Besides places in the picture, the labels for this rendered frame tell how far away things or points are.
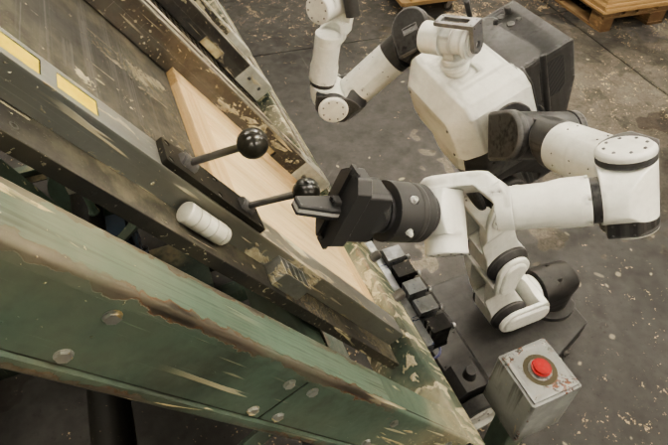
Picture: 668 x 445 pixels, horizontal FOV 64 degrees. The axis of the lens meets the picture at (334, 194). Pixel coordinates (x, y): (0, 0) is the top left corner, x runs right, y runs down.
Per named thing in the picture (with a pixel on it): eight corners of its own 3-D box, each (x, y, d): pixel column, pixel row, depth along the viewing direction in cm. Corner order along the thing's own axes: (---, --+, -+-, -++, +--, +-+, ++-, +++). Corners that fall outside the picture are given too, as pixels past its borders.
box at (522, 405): (557, 423, 118) (584, 384, 106) (512, 444, 115) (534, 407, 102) (524, 376, 126) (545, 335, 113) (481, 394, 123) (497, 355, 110)
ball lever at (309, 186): (245, 225, 77) (324, 207, 71) (228, 214, 75) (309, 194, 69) (249, 203, 79) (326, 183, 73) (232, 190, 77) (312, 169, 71)
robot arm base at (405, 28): (407, 48, 142) (438, 16, 137) (433, 82, 138) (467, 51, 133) (378, 33, 130) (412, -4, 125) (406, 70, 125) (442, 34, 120)
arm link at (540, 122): (592, 171, 96) (547, 152, 108) (603, 121, 93) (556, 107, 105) (536, 172, 93) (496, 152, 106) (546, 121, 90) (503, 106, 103)
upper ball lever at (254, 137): (187, 185, 69) (272, 161, 63) (166, 170, 66) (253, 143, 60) (193, 161, 70) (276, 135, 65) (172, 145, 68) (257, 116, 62)
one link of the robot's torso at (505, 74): (510, 81, 147) (492, -32, 120) (597, 155, 124) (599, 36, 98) (417, 139, 148) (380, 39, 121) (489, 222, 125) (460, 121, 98)
